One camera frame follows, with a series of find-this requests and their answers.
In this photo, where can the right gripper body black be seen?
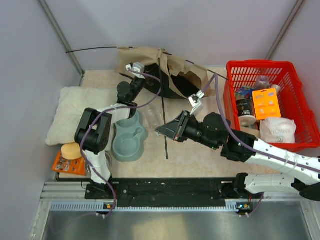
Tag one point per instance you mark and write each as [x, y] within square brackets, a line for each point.
[194, 130]

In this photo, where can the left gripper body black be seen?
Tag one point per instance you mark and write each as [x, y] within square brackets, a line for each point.
[138, 86]

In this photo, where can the black tent pole crossing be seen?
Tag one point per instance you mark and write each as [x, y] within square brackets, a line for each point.
[163, 107]

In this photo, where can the black tent pole long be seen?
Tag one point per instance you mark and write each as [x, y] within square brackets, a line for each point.
[149, 56]

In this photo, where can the beige fabric pet tent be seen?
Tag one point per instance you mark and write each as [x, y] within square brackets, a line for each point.
[180, 79]

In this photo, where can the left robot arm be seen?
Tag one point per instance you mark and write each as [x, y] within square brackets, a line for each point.
[96, 130]

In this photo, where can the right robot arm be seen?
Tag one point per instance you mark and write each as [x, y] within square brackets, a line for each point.
[297, 174]

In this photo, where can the teal double pet bowl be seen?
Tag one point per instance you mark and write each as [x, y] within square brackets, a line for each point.
[128, 144]

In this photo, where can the black pet food can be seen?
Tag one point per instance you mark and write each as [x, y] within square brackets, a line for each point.
[245, 112]

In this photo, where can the clear plastic bottle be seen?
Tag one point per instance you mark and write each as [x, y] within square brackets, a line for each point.
[152, 119]

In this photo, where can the colourful snack bag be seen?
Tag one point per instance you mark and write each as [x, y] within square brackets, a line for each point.
[245, 92]

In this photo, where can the brown paper roll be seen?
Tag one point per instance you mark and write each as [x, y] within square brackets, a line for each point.
[250, 131]

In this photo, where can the stainless steel bowl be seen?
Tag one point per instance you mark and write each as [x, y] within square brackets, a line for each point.
[108, 162]

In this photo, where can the orange card package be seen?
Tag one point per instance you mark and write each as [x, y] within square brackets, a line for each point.
[266, 104]

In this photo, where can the cream fluffy pillow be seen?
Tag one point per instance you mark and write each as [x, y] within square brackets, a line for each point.
[71, 105]

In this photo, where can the white wrapped bag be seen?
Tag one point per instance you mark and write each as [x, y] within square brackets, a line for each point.
[278, 130]

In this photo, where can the yellow round sponge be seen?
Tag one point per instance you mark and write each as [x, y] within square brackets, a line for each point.
[71, 151]

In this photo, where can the orange snack packet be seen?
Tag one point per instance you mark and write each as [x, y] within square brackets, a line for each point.
[75, 166]

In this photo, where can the red plastic basket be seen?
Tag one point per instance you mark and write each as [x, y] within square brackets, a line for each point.
[289, 103]

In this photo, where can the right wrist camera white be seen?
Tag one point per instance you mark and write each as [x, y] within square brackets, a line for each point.
[196, 102]

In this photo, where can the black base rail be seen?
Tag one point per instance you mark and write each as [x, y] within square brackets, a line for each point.
[168, 192]

